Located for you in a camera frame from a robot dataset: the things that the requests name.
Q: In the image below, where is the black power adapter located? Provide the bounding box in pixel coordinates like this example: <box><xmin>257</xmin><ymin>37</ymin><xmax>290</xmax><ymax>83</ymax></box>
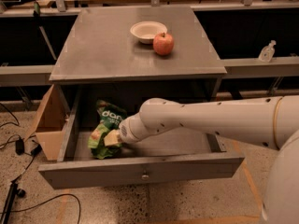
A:
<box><xmin>15</xmin><ymin>138</ymin><xmax>24</xmax><ymax>155</ymax></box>

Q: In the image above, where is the brown cardboard box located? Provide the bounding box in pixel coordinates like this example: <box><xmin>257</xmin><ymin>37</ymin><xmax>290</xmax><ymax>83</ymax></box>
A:
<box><xmin>24</xmin><ymin>85</ymin><xmax>66</xmax><ymax>161</ymax></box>

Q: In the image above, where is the white paper bowl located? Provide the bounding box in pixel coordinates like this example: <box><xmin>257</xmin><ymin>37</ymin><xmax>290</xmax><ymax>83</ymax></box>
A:
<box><xmin>130</xmin><ymin>21</ymin><xmax>167</xmax><ymax>44</ymax></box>

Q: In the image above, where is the grey open top drawer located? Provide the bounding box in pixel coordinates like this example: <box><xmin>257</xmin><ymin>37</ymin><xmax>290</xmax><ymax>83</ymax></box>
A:
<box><xmin>38</xmin><ymin>91</ymin><xmax>244</xmax><ymax>189</ymax></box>

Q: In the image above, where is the black stand leg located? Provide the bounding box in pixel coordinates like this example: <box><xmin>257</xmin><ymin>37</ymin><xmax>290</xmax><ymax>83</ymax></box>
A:
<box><xmin>0</xmin><ymin>181</ymin><xmax>26</xmax><ymax>224</ymax></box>

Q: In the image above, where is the small metal drawer knob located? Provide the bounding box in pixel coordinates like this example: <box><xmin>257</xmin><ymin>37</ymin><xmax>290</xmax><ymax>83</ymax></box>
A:
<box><xmin>141</xmin><ymin>174</ymin><xmax>150</xmax><ymax>180</ymax></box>

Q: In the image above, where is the green rice chip bag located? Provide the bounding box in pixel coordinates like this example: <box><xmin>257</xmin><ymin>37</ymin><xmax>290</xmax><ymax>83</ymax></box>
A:
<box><xmin>88</xmin><ymin>100</ymin><xmax>127</xmax><ymax>160</ymax></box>

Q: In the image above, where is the red apple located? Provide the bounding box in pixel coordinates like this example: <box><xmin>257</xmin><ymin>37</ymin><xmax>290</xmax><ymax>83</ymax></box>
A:
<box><xmin>153</xmin><ymin>33</ymin><xmax>174</xmax><ymax>56</ymax></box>

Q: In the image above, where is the grey metal rail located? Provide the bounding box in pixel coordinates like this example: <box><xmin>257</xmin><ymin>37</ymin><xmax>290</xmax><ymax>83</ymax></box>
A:
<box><xmin>0</xmin><ymin>57</ymin><xmax>299</xmax><ymax>87</ymax></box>

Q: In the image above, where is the grey wooden cabinet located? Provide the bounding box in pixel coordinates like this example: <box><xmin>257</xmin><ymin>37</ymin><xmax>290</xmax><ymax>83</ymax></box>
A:
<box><xmin>50</xmin><ymin>7</ymin><xmax>226</xmax><ymax>126</ymax></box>

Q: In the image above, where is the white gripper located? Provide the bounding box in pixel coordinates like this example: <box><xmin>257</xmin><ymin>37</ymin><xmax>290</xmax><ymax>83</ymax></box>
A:
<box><xmin>104</xmin><ymin>114</ymin><xmax>153</xmax><ymax>147</ymax></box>

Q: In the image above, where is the black floor cable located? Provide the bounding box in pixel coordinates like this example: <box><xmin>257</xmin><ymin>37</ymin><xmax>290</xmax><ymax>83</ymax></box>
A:
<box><xmin>0</xmin><ymin>103</ymin><xmax>82</xmax><ymax>224</ymax></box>

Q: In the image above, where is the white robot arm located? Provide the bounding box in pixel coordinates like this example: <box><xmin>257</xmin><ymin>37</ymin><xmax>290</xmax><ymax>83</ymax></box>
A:
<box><xmin>104</xmin><ymin>95</ymin><xmax>299</xmax><ymax>224</ymax></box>

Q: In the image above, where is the clear sanitizer pump bottle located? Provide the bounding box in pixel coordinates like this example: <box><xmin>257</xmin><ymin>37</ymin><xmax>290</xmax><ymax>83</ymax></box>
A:
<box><xmin>258</xmin><ymin>40</ymin><xmax>277</xmax><ymax>63</ymax></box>

